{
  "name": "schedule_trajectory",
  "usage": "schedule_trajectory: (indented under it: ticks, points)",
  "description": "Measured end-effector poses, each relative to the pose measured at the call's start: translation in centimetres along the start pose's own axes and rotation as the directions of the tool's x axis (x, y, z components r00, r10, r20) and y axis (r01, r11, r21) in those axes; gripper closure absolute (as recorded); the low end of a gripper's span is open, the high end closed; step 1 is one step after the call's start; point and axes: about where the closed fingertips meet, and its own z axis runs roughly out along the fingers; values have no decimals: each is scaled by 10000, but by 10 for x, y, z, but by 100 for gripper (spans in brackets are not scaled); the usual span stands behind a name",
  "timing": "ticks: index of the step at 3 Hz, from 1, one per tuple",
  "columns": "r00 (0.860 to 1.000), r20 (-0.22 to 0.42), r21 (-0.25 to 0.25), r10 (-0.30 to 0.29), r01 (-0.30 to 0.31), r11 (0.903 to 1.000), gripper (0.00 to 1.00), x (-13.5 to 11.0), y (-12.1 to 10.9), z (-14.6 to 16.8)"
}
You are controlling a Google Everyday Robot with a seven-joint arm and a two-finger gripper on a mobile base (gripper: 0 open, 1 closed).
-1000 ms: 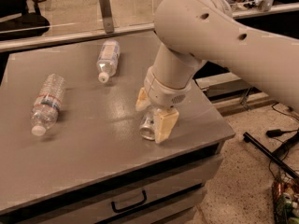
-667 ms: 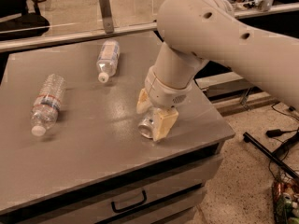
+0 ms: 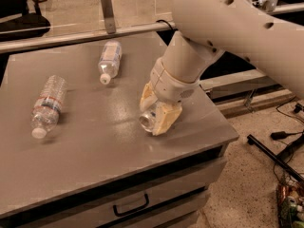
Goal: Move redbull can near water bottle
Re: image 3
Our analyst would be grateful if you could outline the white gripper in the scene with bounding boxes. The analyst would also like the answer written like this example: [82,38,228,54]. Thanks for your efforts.
[140,58,199,136]

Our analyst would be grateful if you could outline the silver blue redbull can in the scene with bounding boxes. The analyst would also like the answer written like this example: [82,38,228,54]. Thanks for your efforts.
[139,102,160,134]

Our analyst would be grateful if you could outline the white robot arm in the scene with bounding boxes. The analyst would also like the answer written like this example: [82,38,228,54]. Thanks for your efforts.
[140,0,304,136]

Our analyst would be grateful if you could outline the clear bottle white label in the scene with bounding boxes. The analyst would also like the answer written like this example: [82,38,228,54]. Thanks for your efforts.
[98,40,122,85]

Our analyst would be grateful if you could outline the clear ribbed water bottle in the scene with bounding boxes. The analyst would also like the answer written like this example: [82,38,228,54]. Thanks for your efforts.
[30,75,67,139]

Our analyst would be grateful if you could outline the grey drawer cabinet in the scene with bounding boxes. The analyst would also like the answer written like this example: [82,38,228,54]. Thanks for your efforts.
[1,145,226,228]

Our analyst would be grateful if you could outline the black metal floor bar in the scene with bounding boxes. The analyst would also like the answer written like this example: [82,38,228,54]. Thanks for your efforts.
[247,135,304,183]

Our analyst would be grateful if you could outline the metal glass clamp left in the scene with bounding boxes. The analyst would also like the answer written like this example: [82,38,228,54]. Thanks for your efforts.
[100,0,116,34]

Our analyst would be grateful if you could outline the bag of snacks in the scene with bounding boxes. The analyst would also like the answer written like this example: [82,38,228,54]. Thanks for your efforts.
[276,175,304,228]

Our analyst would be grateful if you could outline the black office chair left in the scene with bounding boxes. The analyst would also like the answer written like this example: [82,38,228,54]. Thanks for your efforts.
[0,0,50,42]

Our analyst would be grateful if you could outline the black cable over rail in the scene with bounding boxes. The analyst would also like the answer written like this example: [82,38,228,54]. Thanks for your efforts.
[155,18,175,31]

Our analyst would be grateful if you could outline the black drawer handle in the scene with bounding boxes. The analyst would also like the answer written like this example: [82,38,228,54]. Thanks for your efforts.
[113,193,150,218]

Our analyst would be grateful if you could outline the black floor cables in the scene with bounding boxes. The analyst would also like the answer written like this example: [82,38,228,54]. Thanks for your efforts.
[270,95,304,182]

